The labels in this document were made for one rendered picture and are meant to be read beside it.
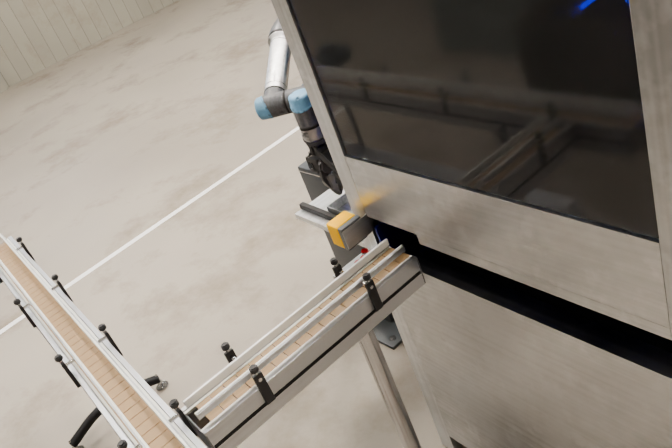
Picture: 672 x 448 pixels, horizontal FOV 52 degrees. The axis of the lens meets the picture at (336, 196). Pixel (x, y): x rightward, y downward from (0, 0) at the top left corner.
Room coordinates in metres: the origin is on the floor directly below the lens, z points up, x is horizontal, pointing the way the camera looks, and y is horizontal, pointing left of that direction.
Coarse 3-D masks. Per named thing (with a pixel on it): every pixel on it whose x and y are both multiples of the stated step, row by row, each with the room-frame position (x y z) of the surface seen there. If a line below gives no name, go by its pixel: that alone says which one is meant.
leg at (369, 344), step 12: (372, 336) 1.42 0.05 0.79; (372, 348) 1.42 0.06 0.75; (372, 360) 1.42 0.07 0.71; (384, 360) 1.43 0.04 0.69; (372, 372) 1.43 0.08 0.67; (384, 372) 1.42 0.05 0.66; (384, 384) 1.41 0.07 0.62; (384, 396) 1.42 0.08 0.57; (396, 396) 1.42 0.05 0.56; (396, 408) 1.41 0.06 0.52; (396, 420) 1.42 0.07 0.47; (408, 420) 1.42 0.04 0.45; (408, 432) 1.42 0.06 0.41; (408, 444) 1.42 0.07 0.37
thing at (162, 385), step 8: (152, 376) 2.56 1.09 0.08; (152, 384) 2.53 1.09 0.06; (160, 384) 2.56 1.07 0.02; (168, 384) 2.56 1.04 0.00; (96, 408) 2.43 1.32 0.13; (88, 416) 2.41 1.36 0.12; (96, 416) 2.40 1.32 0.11; (88, 424) 2.38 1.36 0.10; (80, 432) 2.36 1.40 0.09; (72, 440) 2.35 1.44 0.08; (80, 440) 2.35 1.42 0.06
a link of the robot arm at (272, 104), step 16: (272, 32) 2.38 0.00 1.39; (272, 48) 2.32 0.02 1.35; (288, 48) 2.31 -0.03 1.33; (272, 64) 2.23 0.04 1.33; (288, 64) 2.25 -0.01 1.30; (272, 80) 2.16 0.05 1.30; (272, 96) 2.09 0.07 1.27; (256, 112) 2.09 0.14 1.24; (272, 112) 2.07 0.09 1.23; (288, 112) 2.06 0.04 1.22
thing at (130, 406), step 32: (0, 256) 2.51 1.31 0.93; (32, 256) 2.44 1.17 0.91; (32, 288) 2.14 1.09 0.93; (64, 288) 2.03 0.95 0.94; (32, 320) 1.96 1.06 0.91; (64, 320) 1.85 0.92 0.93; (64, 352) 1.68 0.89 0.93; (96, 352) 1.62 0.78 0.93; (96, 384) 1.42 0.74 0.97; (128, 384) 1.43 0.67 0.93; (128, 416) 1.31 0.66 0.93; (160, 416) 1.22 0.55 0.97
